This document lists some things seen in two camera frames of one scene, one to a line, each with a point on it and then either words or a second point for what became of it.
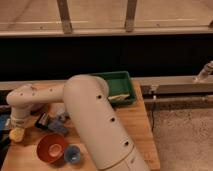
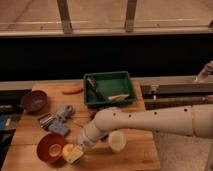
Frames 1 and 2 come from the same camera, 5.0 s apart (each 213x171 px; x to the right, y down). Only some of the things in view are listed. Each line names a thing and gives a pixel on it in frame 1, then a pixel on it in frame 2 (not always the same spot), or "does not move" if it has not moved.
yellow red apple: x=17 y=134 -> x=68 y=150
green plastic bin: x=118 y=83 does not move
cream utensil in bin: x=119 y=96 does not move
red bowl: x=51 y=148 does not move
